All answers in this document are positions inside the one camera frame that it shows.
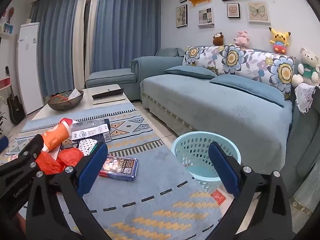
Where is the blue fabric sofa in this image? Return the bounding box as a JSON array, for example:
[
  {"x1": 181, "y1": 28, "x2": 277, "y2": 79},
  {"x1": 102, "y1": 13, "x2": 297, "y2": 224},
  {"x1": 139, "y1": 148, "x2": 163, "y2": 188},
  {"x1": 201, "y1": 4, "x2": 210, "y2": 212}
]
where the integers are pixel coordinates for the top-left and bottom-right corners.
[{"x1": 85, "y1": 45, "x2": 320, "y2": 200}]

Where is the small dark square frame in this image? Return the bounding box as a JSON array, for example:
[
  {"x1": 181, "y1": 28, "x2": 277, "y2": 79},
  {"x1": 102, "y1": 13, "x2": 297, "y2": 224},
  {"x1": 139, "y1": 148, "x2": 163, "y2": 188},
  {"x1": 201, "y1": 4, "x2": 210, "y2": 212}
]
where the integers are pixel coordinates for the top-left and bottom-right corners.
[{"x1": 227, "y1": 3, "x2": 240, "y2": 19}]

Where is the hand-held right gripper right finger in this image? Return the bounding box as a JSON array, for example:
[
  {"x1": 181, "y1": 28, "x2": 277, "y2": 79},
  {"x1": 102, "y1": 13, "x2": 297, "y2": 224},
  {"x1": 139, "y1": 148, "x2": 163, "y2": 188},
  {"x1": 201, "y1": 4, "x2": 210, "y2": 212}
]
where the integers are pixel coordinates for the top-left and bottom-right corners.
[{"x1": 208, "y1": 142, "x2": 295, "y2": 240}]

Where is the orange paper cup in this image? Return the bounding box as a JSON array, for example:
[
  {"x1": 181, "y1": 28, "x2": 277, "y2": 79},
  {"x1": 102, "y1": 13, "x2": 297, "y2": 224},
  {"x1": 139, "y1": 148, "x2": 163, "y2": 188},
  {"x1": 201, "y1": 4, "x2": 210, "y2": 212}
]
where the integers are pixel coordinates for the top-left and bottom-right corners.
[{"x1": 40, "y1": 118, "x2": 73, "y2": 153}]

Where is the orange cord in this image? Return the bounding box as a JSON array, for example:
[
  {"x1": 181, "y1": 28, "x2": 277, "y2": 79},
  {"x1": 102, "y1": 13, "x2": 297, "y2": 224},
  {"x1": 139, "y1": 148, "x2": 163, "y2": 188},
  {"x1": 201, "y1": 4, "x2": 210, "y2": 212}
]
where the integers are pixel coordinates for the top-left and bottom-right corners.
[{"x1": 51, "y1": 93, "x2": 68, "y2": 103}]

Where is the newspaper print canvas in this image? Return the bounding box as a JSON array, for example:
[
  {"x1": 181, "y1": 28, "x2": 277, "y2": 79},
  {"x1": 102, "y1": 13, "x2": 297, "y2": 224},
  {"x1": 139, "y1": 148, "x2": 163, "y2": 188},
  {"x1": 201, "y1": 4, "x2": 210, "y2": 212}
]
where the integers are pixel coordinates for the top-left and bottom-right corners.
[{"x1": 198, "y1": 7, "x2": 215, "y2": 27}]

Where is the dark metal bowl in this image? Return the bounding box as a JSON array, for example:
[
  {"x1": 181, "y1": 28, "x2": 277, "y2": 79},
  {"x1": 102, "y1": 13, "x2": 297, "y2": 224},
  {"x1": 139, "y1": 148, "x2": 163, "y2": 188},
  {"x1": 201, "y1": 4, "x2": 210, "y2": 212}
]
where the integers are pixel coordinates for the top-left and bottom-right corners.
[{"x1": 47, "y1": 89, "x2": 84, "y2": 112}]

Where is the brown monkey plush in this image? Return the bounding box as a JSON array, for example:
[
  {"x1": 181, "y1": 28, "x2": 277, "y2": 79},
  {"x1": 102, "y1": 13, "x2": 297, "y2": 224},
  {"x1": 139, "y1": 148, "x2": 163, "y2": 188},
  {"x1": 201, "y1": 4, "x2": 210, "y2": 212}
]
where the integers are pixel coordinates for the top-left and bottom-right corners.
[{"x1": 212, "y1": 32, "x2": 225, "y2": 46}]

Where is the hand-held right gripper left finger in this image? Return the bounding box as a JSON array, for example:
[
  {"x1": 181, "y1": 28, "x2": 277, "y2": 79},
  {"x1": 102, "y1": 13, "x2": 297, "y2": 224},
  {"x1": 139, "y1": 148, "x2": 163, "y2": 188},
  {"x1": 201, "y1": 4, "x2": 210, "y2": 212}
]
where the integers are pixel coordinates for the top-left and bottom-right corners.
[{"x1": 25, "y1": 142, "x2": 112, "y2": 240}]

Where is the floral armrest cloth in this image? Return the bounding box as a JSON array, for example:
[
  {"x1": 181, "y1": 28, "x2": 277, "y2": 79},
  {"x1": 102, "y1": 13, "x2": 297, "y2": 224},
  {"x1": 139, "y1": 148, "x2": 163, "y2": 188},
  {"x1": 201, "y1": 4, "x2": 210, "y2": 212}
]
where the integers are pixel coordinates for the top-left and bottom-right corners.
[{"x1": 294, "y1": 82, "x2": 316, "y2": 114}]

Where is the black guitar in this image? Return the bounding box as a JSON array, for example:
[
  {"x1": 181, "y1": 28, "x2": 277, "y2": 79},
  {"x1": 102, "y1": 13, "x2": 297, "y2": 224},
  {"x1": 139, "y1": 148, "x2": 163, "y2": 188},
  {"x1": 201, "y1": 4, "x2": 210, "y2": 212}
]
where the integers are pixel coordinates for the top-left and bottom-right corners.
[{"x1": 5, "y1": 66, "x2": 26, "y2": 125}]

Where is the white refrigerator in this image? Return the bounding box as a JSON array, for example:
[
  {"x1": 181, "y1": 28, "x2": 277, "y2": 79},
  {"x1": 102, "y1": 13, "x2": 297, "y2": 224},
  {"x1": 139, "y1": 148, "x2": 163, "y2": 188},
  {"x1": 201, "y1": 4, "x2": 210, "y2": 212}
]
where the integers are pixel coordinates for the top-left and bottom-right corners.
[{"x1": 16, "y1": 22, "x2": 43, "y2": 116}]

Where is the floral cushion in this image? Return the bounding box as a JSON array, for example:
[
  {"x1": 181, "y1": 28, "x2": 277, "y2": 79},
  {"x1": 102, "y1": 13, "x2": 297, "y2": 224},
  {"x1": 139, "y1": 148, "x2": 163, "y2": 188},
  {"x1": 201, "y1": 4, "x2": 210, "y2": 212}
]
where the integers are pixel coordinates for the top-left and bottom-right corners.
[{"x1": 182, "y1": 45, "x2": 295, "y2": 99}]

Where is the tall black picture frame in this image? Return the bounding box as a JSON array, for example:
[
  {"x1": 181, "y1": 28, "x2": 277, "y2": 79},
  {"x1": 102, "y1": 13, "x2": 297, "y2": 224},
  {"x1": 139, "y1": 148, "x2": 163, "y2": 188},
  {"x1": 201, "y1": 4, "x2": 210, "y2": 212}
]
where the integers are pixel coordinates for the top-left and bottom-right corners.
[{"x1": 176, "y1": 4, "x2": 188, "y2": 28}]

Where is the small blue pillow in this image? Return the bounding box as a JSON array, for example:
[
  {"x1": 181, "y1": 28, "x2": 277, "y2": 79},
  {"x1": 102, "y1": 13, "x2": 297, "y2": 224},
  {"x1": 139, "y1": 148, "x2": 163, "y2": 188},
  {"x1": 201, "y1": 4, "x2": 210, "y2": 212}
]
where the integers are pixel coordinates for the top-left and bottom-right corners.
[{"x1": 164, "y1": 66, "x2": 218, "y2": 80}]

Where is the white and navy carton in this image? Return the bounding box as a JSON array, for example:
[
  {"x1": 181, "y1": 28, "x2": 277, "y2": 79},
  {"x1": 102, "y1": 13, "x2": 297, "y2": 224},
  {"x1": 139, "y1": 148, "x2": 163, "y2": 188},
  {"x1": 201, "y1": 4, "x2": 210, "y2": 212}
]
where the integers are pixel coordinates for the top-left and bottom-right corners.
[{"x1": 71, "y1": 124, "x2": 112, "y2": 142}]

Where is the white teddy bear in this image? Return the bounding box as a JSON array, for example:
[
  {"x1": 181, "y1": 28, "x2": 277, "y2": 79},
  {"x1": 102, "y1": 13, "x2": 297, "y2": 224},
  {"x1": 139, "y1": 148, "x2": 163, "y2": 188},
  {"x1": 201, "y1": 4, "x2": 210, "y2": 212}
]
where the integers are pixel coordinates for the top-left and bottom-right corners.
[{"x1": 291, "y1": 47, "x2": 320, "y2": 88}]

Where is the light blue plastic basket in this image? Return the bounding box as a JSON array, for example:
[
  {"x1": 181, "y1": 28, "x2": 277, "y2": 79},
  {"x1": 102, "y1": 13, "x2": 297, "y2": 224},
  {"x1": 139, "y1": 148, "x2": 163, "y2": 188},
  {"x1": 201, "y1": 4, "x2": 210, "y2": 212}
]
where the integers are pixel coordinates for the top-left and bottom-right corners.
[{"x1": 171, "y1": 131, "x2": 242, "y2": 192}]

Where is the black tray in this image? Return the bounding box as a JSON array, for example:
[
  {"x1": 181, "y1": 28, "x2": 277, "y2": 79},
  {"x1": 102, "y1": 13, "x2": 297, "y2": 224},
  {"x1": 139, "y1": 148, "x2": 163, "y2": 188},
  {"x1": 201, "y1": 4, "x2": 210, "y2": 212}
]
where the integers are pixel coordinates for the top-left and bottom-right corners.
[{"x1": 91, "y1": 87, "x2": 124, "y2": 100}]

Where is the large blue pillow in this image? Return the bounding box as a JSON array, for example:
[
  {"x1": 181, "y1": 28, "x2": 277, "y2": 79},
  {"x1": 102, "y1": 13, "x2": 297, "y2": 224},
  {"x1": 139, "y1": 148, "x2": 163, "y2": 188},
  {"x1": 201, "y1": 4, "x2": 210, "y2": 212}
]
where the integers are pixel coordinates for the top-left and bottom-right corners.
[{"x1": 209, "y1": 74, "x2": 285, "y2": 108}]

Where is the butterfly picture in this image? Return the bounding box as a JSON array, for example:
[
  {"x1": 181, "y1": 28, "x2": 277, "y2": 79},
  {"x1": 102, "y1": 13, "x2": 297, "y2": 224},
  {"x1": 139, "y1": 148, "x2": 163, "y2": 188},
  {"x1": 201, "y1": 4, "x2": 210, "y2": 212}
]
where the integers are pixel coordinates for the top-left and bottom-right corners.
[{"x1": 247, "y1": 2, "x2": 270, "y2": 23}]

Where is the orange plastic bag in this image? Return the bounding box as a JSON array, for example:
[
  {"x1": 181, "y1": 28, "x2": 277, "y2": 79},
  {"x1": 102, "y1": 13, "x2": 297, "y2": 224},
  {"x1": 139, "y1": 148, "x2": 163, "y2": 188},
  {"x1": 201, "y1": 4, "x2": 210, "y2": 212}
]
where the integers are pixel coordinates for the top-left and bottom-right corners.
[{"x1": 35, "y1": 147, "x2": 85, "y2": 176}]

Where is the yellow plush toy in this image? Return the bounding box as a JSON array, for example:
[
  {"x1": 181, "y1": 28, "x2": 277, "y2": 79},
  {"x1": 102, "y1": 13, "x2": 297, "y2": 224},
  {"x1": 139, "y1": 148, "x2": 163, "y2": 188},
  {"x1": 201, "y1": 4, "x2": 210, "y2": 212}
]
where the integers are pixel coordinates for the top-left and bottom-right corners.
[{"x1": 269, "y1": 27, "x2": 292, "y2": 54}]

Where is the pale green lace cloth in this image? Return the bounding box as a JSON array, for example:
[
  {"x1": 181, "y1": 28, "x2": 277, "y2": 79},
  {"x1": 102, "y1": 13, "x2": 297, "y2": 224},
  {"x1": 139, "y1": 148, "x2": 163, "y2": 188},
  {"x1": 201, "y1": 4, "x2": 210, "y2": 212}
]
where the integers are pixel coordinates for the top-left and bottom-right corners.
[{"x1": 289, "y1": 164, "x2": 320, "y2": 217}]

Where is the white sheer curtain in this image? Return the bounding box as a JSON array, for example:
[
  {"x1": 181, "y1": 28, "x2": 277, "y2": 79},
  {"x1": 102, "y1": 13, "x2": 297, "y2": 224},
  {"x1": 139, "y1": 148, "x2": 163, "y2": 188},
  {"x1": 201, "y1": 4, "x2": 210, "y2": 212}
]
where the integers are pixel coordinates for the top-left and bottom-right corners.
[{"x1": 72, "y1": 0, "x2": 100, "y2": 90}]

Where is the dark blue card box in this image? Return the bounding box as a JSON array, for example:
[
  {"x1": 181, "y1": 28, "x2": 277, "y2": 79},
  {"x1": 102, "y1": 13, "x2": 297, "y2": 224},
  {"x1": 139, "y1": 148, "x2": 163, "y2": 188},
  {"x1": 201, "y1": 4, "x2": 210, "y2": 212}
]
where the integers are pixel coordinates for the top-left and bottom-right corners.
[{"x1": 98, "y1": 156, "x2": 139, "y2": 182}]

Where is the pink pig plush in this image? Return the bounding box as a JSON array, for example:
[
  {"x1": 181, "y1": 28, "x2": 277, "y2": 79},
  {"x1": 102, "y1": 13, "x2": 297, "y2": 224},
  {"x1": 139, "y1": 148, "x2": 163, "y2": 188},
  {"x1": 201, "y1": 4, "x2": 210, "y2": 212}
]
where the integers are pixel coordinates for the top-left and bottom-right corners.
[{"x1": 234, "y1": 30, "x2": 250, "y2": 47}]

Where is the blue patterned rug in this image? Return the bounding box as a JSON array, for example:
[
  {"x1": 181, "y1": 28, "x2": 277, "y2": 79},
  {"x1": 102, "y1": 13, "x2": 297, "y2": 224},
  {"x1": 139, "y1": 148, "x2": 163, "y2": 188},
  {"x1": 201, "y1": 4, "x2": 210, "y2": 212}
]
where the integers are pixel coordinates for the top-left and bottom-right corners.
[{"x1": 0, "y1": 105, "x2": 225, "y2": 240}]

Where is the blue curtain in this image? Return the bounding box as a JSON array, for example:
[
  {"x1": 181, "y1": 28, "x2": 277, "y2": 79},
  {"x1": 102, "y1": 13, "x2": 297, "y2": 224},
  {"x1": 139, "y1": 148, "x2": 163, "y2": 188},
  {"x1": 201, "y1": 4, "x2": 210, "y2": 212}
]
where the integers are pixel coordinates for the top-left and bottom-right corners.
[
  {"x1": 31, "y1": 0, "x2": 80, "y2": 98},
  {"x1": 91, "y1": 0, "x2": 162, "y2": 72}
]

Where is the polka dot wrapper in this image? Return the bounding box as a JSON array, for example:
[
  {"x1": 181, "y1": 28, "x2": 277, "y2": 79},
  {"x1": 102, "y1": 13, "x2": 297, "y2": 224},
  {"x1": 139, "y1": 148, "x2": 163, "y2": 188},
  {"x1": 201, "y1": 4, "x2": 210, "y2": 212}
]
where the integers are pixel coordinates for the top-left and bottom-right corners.
[{"x1": 78, "y1": 138, "x2": 98, "y2": 156}]

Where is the red wall shelf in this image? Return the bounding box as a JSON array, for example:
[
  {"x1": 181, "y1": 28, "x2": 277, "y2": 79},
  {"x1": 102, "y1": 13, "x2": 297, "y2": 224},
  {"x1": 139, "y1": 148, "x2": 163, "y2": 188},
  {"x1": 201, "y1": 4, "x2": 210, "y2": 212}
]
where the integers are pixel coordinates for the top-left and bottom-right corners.
[{"x1": 0, "y1": 77, "x2": 12, "y2": 92}]

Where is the white coffee table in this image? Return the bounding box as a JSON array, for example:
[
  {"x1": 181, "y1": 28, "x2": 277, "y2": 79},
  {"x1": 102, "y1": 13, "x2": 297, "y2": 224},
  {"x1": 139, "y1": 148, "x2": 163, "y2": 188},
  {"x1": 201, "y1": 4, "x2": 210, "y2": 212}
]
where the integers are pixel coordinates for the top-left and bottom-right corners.
[{"x1": 32, "y1": 84, "x2": 133, "y2": 121}]

